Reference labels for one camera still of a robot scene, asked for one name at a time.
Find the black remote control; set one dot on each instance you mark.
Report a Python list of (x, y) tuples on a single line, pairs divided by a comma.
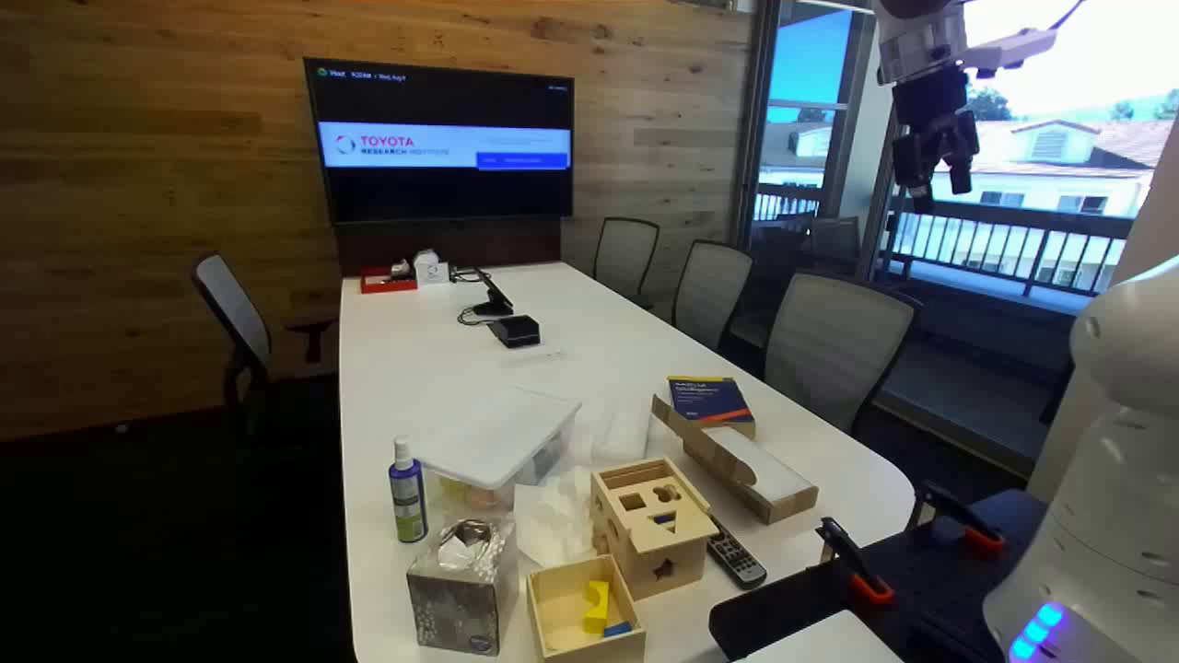
[(734, 559)]

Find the grey office chair with armrest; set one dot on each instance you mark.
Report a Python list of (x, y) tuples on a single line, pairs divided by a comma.
[(241, 333)]

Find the grey tissue box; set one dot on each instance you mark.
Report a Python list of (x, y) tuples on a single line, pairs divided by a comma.
[(464, 596)]

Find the wall mounted TV screen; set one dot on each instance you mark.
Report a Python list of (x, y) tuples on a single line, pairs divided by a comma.
[(439, 141)]

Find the spray bottle with blue cap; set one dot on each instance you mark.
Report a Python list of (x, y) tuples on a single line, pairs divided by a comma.
[(406, 498)]

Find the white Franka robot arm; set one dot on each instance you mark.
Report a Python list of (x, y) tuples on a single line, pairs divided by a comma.
[(1106, 493)]

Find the small wooden tray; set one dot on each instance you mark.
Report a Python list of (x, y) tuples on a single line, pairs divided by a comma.
[(578, 610)]

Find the yellow wooden block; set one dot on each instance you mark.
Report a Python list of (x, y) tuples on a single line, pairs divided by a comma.
[(594, 606)]

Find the dark balcony railing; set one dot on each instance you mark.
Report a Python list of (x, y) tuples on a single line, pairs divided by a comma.
[(1008, 245)]

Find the clear plastic sheet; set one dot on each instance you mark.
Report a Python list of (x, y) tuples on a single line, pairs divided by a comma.
[(617, 433)]

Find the cardboard box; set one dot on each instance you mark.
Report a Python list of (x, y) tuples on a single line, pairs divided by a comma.
[(739, 462)]

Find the clear plastic bin white lid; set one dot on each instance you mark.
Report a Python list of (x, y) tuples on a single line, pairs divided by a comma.
[(498, 444)]

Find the small white box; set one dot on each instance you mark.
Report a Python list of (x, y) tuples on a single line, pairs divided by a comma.
[(429, 266)]

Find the wooden shape sorter box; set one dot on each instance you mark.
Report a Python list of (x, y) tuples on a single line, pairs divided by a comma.
[(652, 521)]

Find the blue wooden block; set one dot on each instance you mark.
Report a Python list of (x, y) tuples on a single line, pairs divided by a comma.
[(621, 628)]

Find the white board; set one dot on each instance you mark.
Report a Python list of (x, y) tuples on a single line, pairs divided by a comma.
[(825, 644)]

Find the blue book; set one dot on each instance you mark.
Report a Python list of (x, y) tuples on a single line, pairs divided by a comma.
[(710, 400)]

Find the black conference phone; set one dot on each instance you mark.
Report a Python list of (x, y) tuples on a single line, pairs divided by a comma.
[(496, 300)]

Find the black square puck device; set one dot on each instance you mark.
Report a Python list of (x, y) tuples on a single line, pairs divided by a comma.
[(514, 328)]

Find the red flat box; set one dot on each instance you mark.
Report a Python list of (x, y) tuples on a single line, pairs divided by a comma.
[(389, 283)]

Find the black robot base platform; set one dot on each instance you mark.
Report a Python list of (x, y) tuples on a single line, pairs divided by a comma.
[(787, 610)]

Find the white plastic bag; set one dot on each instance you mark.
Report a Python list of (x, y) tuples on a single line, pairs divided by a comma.
[(554, 516)]

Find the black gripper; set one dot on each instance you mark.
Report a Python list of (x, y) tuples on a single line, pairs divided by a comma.
[(934, 117)]

